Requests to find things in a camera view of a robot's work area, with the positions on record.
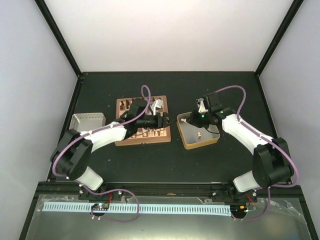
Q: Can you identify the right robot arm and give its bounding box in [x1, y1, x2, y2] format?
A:
[186, 93, 295, 202]

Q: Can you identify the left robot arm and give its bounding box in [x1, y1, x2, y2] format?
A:
[50, 98, 169, 200]

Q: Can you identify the wooden chess board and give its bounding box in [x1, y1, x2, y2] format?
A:
[115, 105, 171, 147]

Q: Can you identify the dark chess pieces group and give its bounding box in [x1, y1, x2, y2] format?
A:
[116, 95, 168, 113]

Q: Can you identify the small circuit board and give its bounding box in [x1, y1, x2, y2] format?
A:
[91, 203, 109, 211]

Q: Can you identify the gold metal tin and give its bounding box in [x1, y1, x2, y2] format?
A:
[177, 112, 220, 150]

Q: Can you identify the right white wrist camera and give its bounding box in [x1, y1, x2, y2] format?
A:
[197, 97, 208, 114]

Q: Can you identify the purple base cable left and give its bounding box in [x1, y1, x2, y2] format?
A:
[89, 187, 140, 223]

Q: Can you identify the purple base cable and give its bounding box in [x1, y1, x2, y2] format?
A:
[89, 187, 140, 223]
[230, 187, 271, 222]

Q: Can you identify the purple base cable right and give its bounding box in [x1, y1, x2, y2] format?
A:
[230, 187, 271, 222]

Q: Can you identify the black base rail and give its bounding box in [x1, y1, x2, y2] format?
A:
[39, 181, 301, 203]

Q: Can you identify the white slotted cable duct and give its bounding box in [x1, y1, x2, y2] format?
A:
[42, 202, 232, 217]

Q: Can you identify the black frame post right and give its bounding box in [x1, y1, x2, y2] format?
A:
[255, 0, 304, 77]

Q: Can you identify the black frame post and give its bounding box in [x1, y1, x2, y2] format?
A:
[255, 0, 304, 77]
[34, 0, 82, 77]

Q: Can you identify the black frame post left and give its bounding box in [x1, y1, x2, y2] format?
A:
[34, 0, 82, 77]

